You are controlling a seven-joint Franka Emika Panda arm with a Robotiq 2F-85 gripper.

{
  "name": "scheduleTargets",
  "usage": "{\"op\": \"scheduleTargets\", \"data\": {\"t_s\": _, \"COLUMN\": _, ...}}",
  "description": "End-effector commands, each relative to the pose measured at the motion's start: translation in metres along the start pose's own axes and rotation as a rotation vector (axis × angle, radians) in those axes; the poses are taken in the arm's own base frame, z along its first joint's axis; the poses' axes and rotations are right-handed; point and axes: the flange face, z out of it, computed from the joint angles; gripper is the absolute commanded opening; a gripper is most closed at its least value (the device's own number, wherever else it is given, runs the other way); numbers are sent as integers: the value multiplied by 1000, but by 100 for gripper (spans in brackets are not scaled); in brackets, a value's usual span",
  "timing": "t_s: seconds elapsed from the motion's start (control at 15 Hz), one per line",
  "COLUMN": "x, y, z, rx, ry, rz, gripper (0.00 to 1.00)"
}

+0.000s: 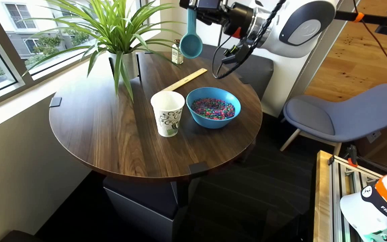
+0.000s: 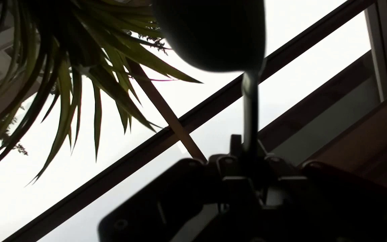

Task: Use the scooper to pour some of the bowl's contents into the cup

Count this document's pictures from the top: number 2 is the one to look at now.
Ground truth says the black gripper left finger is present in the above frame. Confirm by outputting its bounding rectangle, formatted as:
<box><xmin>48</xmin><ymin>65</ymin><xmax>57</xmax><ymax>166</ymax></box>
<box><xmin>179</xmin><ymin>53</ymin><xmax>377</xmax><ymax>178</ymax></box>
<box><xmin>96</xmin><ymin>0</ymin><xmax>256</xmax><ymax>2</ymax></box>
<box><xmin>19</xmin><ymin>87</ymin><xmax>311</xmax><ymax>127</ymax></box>
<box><xmin>97</xmin><ymin>153</ymin><xmax>252</xmax><ymax>242</ymax></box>

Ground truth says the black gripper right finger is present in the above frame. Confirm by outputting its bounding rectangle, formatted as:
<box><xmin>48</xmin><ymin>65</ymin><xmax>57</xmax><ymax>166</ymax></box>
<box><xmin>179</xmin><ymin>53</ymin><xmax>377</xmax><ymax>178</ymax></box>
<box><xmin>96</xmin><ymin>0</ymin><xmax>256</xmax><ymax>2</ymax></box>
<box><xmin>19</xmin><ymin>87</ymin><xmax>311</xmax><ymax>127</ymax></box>
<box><xmin>256</xmin><ymin>153</ymin><xmax>387</xmax><ymax>242</ymax></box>

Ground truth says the blue plastic scoop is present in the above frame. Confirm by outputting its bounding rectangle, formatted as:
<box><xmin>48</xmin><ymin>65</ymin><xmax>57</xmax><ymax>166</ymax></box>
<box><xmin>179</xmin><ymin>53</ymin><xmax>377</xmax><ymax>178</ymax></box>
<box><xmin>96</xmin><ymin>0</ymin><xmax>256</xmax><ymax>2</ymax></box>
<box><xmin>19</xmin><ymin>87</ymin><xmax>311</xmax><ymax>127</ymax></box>
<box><xmin>151</xmin><ymin>0</ymin><xmax>268</xmax><ymax>157</ymax></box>

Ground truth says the green spiky plant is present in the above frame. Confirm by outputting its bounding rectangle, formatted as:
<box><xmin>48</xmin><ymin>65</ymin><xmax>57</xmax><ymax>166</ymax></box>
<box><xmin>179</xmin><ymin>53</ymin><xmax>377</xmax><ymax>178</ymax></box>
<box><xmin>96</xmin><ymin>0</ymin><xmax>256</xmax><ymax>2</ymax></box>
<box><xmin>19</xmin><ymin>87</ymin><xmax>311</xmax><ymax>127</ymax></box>
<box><xmin>0</xmin><ymin>0</ymin><xmax>203</xmax><ymax>185</ymax></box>

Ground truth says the window frame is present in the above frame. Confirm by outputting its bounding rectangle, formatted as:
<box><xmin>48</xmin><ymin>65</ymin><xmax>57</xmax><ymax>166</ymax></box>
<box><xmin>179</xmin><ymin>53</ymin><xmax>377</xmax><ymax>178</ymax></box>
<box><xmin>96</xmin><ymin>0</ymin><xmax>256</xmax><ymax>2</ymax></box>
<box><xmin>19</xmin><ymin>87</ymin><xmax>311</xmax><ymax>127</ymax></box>
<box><xmin>3</xmin><ymin>0</ymin><xmax>387</xmax><ymax>242</ymax></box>

